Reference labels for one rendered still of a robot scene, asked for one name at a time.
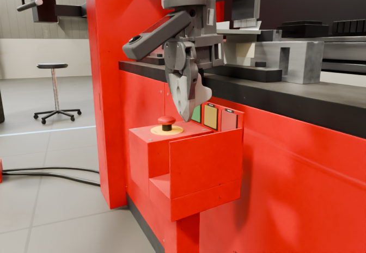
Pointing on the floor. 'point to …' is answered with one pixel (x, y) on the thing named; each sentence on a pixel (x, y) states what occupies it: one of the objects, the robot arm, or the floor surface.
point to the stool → (55, 93)
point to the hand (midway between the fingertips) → (183, 116)
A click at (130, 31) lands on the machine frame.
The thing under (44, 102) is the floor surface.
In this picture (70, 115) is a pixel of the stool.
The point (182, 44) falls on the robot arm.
